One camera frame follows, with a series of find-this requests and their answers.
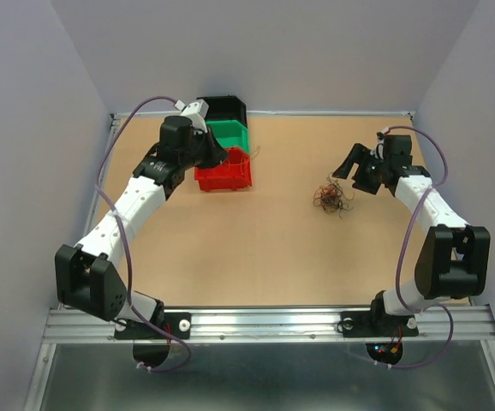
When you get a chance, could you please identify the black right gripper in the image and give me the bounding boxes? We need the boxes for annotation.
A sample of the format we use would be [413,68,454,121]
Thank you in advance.
[331,143,390,194]

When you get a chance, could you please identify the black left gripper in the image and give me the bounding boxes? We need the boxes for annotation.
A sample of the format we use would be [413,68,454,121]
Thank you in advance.
[180,124,228,170]

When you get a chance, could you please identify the black grey cable bundle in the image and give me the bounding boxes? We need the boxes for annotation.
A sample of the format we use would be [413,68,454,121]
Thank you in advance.
[313,175,355,217]

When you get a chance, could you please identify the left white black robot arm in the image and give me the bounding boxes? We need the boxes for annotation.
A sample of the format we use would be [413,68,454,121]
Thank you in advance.
[55,116,228,337]

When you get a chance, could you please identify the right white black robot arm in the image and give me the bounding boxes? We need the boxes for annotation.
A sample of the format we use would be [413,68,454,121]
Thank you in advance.
[333,127,492,334]

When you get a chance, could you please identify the green plastic bin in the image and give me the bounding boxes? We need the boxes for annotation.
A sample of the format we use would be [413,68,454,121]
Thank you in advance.
[206,120,250,153]

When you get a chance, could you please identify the red plastic bin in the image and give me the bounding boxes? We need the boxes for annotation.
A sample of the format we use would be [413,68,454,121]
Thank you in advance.
[194,147,253,192]

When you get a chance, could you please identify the black plastic bin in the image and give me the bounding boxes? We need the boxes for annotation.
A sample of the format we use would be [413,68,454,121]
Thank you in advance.
[198,95,248,127]

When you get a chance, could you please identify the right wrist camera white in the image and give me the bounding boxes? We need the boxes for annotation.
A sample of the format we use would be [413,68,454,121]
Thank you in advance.
[371,128,391,160]

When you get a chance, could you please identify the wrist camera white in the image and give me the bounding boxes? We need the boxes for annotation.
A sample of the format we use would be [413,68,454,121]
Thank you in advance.
[174,99,209,132]
[371,128,391,160]

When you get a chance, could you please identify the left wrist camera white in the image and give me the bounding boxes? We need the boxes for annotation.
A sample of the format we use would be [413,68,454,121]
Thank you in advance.
[174,99,209,132]

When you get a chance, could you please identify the orange cable in red bin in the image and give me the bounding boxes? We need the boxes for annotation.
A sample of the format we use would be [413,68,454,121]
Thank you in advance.
[224,145,262,181]

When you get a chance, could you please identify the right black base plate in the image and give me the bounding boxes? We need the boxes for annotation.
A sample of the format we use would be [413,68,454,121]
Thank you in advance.
[337,310,419,338]

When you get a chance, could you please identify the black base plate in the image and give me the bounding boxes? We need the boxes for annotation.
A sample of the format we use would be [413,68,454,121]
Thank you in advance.
[113,311,192,342]
[337,310,419,338]

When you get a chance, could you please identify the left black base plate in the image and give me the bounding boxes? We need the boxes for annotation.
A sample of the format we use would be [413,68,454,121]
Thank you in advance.
[113,311,192,342]

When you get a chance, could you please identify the aluminium frame rail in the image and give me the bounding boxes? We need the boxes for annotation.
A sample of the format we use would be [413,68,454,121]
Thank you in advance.
[42,305,495,345]

